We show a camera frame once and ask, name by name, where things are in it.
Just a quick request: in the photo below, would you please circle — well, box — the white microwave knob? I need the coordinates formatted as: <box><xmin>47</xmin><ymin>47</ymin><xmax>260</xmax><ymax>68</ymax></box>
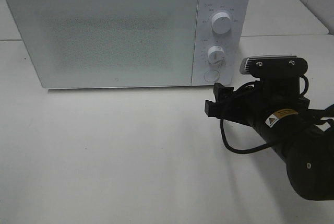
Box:
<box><xmin>207</xmin><ymin>46</ymin><xmax>226</xmax><ymax>65</ymax></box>
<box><xmin>211</xmin><ymin>11</ymin><xmax>232</xmax><ymax>34</ymax></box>

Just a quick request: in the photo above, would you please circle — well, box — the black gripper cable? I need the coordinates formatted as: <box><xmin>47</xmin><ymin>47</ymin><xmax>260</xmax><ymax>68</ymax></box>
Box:
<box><xmin>219</xmin><ymin>75</ymin><xmax>310</xmax><ymax>156</ymax></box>

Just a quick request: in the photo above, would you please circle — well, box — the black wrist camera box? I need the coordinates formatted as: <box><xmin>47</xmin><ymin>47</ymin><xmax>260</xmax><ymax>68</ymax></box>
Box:
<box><xmin>240</xmin><ymin>55</ymin><xmax>308</xmax><ymax>78</ymax></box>

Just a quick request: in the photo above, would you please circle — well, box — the white microwave oven body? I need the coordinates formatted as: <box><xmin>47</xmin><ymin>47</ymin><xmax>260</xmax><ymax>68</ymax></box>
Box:
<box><xmin>6</xmin><ymin>0</ymin><xmax>248</xmax><ymax>89</ymax></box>

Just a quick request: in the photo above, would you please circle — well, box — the round white door button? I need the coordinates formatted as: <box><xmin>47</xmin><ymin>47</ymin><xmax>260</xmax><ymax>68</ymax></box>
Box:
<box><xmin>204</xmin><ymin>70</ymin><xmax>220</xmax><ymax>82</ymax></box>

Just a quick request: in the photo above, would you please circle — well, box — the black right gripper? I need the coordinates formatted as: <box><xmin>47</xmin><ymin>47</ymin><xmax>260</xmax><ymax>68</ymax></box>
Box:
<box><xmin>205</xmin><ymin>76</ymin><xmax>309</xmax><ymax>130</ymax></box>

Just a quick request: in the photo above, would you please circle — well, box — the white microwave door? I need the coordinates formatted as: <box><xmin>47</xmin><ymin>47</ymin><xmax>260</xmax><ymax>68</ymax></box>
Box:
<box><xmin>6</xmin><ymin>0</ymin><xmax>197</xmax><ymax>89</ymax></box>

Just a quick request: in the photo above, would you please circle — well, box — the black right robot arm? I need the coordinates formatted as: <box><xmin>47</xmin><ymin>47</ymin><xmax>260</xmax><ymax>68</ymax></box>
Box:
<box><xmin>205</xmin><ymin>78</ymin><xmax>333</xmax><ymax>201</ymax></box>

